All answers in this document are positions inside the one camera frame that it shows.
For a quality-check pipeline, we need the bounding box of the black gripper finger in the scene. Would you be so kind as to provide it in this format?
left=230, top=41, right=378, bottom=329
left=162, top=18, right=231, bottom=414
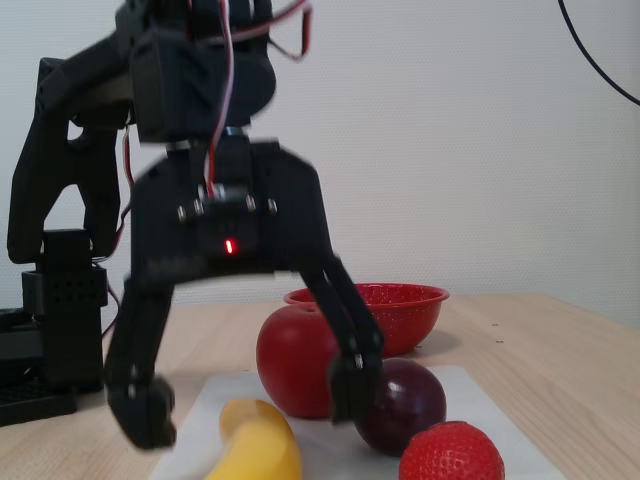
left=102, top=276, right=179, bottom=450

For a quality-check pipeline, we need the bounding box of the red toy strawberry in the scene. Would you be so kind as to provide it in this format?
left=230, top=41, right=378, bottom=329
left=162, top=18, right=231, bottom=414
left=398, top=421, right=506, bottom=480

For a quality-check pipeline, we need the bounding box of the dark purple toy plum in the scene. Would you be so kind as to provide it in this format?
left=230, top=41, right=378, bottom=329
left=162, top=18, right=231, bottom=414
left=352, top=357, right=448, bottom=457

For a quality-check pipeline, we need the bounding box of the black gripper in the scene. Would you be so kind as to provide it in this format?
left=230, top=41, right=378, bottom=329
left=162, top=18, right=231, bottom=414
left=129, top=137, right=387, bottom=425

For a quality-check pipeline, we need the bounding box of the red white gripper servo cable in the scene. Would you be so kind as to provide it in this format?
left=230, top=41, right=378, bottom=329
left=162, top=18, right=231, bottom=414
left=204, top=0, right=314, bottom=201

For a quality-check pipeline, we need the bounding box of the red arm servo cable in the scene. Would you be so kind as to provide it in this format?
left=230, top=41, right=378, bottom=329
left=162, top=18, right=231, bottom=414
left=121, top=124, right=139, bottom=246

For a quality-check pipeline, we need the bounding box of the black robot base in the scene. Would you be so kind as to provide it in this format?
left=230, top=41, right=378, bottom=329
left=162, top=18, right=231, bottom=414
left=0, top=307, right=80, bottom=427

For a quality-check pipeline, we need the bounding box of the red toy apple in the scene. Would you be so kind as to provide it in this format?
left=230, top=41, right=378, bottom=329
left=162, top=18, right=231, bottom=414
left=256, top=304, right=351, bottom=420

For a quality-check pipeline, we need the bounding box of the yellow toy banana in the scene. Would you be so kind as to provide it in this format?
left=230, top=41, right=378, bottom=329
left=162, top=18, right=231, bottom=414
left=204, top=398, right=304, bottom=480

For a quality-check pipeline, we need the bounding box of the white paper sheet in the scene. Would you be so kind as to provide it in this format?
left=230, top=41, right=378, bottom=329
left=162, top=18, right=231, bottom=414
left=149, top=364, right=566, bottom=480

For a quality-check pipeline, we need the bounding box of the black wall cable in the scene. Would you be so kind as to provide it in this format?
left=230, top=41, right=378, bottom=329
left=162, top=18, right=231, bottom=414
left=557, top=0, right=640, bottom=107

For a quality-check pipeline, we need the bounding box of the red speckled bowl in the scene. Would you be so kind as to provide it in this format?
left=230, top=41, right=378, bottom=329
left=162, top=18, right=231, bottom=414
left=283, top=282, right=450, bottom=359

